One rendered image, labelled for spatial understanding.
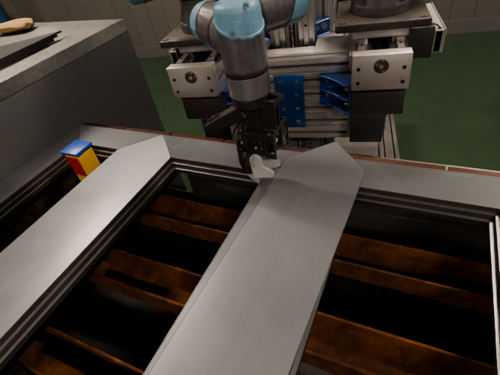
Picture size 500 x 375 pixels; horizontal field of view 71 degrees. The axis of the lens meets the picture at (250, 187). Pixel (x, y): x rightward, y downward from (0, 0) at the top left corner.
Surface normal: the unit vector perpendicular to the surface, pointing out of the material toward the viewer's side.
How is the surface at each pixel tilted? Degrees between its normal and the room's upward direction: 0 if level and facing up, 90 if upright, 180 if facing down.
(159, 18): 90
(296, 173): 0
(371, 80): 90
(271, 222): 0
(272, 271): 0
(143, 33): 90
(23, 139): 90
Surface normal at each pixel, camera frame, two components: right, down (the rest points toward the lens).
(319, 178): -0.16, -0.74
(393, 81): -0.22, 0.66
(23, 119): 0.90, 0.16
